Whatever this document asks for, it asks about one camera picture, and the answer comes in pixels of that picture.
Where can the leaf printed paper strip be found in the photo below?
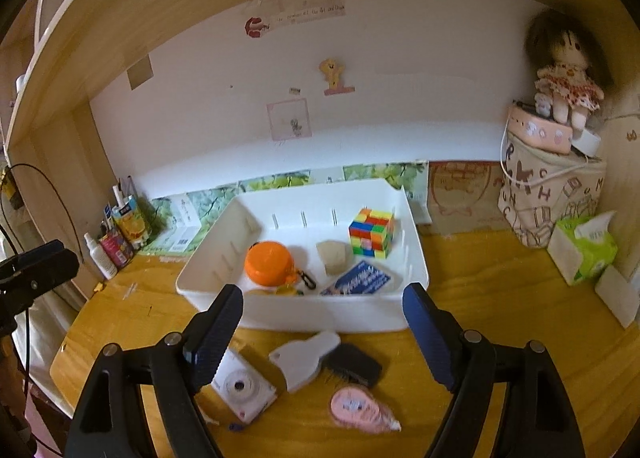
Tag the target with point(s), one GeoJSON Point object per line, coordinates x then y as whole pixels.
{"type": "Point", "coordinates": [270, 182]}

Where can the orange round case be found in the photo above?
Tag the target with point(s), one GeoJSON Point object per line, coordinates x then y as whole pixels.
{"type": "Point", "coordinates": [267, 263]}

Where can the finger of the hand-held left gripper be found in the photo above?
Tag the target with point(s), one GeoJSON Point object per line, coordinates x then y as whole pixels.
{"type": "Point", "coordinates": [47, 268]}

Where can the green tissue pack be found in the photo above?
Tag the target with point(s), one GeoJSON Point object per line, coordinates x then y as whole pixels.
{"type": "Point", "coordinates": [580, 253]}

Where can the plain white box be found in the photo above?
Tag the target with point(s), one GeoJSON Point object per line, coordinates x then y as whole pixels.
{"type": "Point", "coordinates": [617, 295]}

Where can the white box with barcode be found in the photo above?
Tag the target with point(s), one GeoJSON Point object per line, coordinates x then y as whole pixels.
{"type": "Point", "coordinates": [185, 223]}

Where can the yellow bear wall sticker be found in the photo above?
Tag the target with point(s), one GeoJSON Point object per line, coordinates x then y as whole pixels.
{"type": "Point", "coordinates": [331, 70]}

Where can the multicoloured puzzle cube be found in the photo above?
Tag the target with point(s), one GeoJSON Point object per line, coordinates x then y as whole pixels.
{"type": "Point", "coordinates": [372, 233]}

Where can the brown-haired rag doll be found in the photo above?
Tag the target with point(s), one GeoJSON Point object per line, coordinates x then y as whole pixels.
{"type": "Point", "coordinates": [565, 82]}

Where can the pink correction tape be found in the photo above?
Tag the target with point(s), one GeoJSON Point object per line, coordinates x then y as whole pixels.
{"type": "Point", "coordinates": [352, 408]}

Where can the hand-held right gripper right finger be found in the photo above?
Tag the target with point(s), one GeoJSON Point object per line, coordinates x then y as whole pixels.
{"type": "Point", "coordinates": [425, 333]}

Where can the black charger plug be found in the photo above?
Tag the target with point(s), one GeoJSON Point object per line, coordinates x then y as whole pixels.
{"type": "Point", "coordinates": [355, 365]}

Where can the paper strip wall sticker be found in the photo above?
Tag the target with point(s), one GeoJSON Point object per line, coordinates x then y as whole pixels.
{"type": "Point", "coordinates": [305, 7]}

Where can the white plastic storage bin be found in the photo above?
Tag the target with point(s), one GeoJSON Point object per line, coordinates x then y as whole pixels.
{"type": "Point", "coordinates": [300, 250]}

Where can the pink snack packet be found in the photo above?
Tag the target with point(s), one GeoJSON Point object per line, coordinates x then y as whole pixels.
{"type": "Point", "coordinates": [116, 250]}

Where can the small white bottle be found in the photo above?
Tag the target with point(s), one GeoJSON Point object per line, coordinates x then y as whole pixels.
{"type": "Point", "coordinates": [102, 260]}

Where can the square pink wall sticker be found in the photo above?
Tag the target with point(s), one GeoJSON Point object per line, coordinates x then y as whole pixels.
{"type": "Point", "coordinates": [287, 120]}

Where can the white plastic gadget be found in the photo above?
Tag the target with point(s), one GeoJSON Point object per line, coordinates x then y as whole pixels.
{"type": "Point", "coordinates": [300, 363]}

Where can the clear box with blue label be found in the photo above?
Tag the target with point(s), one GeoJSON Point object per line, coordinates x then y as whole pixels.
{"type": "Point", "coordinates": [357, 280]}

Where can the red wall sticker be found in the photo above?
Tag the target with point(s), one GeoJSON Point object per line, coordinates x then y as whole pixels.
{"type": "Point", "coordinates": [255, 27]}

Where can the pink round case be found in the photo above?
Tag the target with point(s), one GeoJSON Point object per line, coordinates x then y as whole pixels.
{"type": "Point", "coordinates": [535, 130]}

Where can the letter printed fabric bag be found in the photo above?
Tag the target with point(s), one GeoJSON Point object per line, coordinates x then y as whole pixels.
{"type": "Point", "coordinates": [530, 198]}

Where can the brown printed poster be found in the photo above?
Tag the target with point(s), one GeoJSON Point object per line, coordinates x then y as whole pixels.
{"type": "Point", "coordinates": [460, 193]}

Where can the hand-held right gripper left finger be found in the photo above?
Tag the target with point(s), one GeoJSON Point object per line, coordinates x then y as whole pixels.
{"type": "Point", "coordinates": [215, 338]}

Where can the white charger block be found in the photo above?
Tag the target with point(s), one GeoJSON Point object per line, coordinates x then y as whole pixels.
{"type": "Point", "coordinates": [587, 142]}

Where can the white compact camera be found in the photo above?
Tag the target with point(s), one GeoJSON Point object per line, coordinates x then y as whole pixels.
{"type": "Point", "coordinates": [245, 388]}

